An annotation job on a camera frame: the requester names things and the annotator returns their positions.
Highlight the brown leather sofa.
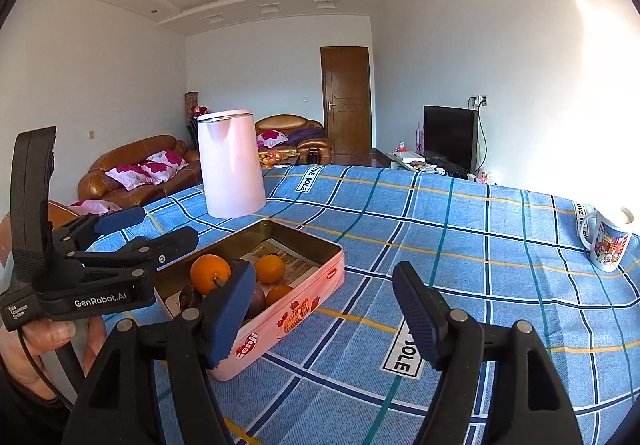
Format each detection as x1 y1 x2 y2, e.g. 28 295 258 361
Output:
77 135 203 208

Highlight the small orange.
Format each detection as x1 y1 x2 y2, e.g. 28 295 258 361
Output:
265 285 294 308

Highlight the pink floral cushion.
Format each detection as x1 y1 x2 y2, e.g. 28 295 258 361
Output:
257 130 289 149
141 151 190 183
105 165 157 190

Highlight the printed paper leaflet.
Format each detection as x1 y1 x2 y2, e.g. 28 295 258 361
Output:
240 237 321 283

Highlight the person's left hand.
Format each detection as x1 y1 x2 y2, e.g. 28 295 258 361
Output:
0 315 108 406

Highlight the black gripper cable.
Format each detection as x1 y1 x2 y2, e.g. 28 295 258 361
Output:
17 327 76 411

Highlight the medium orange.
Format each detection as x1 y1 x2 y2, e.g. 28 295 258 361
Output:
255 254 286 284

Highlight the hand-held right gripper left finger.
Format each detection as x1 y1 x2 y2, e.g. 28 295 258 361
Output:
60 260 258 445

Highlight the purple passion fruit with stem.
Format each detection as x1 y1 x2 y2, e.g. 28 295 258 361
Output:
245 286 267 319

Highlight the large orange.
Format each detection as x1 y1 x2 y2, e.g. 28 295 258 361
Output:
190 254 232 296

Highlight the person's left forearm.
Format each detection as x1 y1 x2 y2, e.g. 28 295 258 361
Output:
0 365 76 445

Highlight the dark wooden door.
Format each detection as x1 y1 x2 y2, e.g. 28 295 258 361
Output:
320 46 373 156

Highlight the black television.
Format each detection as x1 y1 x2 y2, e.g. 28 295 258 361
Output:
423 105 480 174

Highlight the brown leather armchair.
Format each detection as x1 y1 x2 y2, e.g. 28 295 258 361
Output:
255 114 332 166

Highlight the black power cable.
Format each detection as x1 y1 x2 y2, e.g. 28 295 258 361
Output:
477 106 488 173

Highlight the dark wrinkled fruit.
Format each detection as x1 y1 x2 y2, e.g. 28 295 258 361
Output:
180 285 206 313

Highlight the white printed mug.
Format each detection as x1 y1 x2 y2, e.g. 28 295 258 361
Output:
580 206 635 272

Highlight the pink cloth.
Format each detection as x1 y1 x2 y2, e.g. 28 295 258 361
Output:
67 199 122 216

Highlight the pink electric kettle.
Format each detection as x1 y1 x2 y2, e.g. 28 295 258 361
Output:
196 109 267 220

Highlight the pink tin box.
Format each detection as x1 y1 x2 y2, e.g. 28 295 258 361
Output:
152 219 346 382

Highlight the purple blanket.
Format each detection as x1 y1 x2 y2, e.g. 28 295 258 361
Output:
287 126 326 143

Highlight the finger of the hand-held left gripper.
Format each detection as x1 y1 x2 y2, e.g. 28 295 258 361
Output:
65 226 200 286
50 206 147 256

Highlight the low television stand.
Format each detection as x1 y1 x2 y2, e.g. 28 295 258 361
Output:
375 148 481 178

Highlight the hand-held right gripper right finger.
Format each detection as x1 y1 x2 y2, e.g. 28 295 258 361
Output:
391 261 585 445

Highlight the blue plaid tablecloth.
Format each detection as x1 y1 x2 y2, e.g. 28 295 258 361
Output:
65 164 640 445

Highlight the tall patterned floor vase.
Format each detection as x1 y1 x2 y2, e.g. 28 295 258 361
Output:
184 91 199 150

